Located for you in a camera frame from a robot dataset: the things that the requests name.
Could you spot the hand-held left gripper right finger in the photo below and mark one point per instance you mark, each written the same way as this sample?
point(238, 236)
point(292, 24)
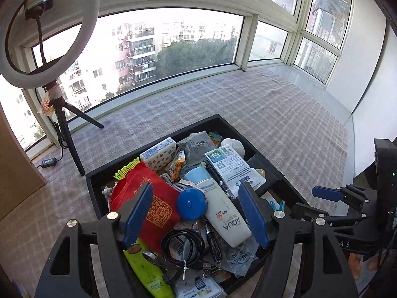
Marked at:
point(252, 214)

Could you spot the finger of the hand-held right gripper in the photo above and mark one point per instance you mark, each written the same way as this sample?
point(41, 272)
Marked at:
point(305, 211)
point(325, 193)

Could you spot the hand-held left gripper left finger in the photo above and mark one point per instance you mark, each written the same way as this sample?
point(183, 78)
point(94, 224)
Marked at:
point(138, 214)

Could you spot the teal clothes peg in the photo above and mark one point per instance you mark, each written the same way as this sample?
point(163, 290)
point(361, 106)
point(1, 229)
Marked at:
point(277, 206)

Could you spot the white sunscreen bottle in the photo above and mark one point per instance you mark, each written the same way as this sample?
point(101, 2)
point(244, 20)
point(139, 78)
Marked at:
point(223, 217)

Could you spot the clear plastic bag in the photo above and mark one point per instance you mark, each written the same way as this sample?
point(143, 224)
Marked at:
point(240, 256)

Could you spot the white blue leaflet packet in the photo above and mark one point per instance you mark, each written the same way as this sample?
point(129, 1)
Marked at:
point(231, 169)

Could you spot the blue round tape measure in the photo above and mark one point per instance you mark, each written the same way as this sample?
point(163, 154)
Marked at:
point(190, 205)

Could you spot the orange white snack packet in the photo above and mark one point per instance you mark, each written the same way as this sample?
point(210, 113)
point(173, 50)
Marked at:
point(178, 164)

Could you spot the pale blue tube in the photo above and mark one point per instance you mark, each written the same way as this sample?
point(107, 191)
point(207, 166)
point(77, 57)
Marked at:
point(197, 175)

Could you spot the grey sachet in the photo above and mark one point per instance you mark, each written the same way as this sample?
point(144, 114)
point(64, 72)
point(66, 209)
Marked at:
point(197, 146)

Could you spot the black container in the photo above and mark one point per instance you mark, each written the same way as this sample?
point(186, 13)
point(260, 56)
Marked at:
point(217, 121)

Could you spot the person's right hand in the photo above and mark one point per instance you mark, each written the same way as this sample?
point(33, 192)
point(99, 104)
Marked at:
point(355, 267)

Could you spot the red bag with gold print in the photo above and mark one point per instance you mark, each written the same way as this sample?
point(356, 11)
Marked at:
point(133, 183)

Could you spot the small grey toy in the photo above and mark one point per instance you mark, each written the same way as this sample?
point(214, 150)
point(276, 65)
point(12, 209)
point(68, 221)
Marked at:
point(107, 191)

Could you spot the yellow plastic mesh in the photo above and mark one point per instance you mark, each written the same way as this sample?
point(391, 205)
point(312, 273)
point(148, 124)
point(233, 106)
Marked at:
point(125, 170)

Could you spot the green packet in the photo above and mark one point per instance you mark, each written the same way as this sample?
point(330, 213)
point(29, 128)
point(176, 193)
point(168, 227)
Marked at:
point(149, 273)

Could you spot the patterned white tissue pack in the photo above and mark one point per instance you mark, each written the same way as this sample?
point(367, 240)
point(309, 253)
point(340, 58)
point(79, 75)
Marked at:
point(158, 153)

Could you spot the white round object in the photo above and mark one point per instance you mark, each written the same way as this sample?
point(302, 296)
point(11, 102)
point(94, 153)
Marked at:
point(235, 147)

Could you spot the small colourful packet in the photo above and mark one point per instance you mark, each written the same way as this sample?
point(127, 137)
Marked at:
point(215, 136)

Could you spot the white pack with blue label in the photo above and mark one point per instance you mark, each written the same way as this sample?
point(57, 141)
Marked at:
point(198, 288)

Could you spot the black tripod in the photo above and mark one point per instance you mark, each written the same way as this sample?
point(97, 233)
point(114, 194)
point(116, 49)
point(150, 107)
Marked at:
point(69, 136)

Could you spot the light wooden board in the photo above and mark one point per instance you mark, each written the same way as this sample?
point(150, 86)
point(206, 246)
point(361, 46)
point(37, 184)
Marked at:
point(18, 167)

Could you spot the packet taped to tripod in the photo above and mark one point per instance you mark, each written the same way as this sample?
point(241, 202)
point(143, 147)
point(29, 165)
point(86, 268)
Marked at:
point(46, 105)

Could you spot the black phone clamp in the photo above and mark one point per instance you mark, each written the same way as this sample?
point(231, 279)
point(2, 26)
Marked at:
point(40, 7)

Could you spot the white window frame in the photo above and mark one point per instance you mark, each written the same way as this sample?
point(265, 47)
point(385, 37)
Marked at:
point(252, 34)

